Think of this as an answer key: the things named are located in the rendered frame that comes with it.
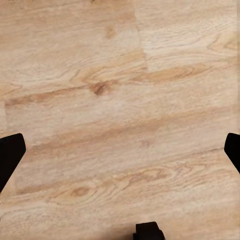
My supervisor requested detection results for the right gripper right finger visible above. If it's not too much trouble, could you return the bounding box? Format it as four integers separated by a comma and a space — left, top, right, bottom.
224, 133, 240, 173

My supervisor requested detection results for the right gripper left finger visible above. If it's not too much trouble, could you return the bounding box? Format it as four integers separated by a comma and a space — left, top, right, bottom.
0, 133, 26, 193

